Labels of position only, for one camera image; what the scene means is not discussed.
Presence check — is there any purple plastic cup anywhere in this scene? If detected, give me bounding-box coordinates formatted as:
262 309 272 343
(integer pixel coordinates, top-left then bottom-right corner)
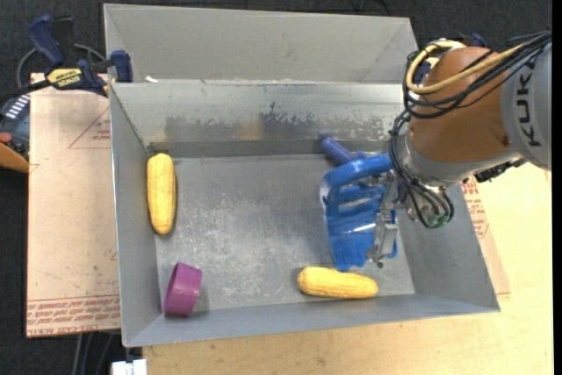
162 261 204 318

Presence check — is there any yellow corn cob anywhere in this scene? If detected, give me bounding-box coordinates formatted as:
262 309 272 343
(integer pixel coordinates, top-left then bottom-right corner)
146 152 178 236
297 266 379 300

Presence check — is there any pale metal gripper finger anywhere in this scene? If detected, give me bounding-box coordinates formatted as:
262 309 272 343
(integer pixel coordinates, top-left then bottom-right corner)
384 225 399 259
365 226 388 270

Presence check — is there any grey metal bin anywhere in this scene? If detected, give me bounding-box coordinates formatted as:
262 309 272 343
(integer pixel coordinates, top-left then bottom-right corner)
103 3 501 349

